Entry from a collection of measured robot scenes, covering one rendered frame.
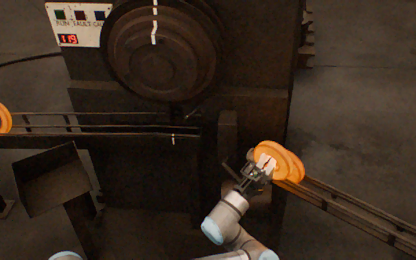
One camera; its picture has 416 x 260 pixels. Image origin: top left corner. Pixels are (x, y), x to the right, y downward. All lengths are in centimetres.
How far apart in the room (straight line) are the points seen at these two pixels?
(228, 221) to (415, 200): 151
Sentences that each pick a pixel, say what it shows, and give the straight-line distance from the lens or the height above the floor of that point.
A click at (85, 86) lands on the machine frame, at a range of 188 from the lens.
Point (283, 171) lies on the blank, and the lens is 150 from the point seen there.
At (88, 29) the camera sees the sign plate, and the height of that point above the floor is 114.
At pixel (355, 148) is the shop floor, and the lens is 283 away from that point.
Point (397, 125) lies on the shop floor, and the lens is 308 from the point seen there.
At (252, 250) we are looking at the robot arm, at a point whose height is 80.
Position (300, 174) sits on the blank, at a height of 73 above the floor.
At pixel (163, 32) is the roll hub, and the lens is 141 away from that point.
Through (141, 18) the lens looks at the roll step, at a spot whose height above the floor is 128.
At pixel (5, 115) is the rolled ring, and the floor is 72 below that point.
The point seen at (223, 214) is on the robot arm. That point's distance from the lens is 137.
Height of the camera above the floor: 194
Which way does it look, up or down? 43 degrees down
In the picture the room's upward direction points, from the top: 3 degrees counter-clockwise
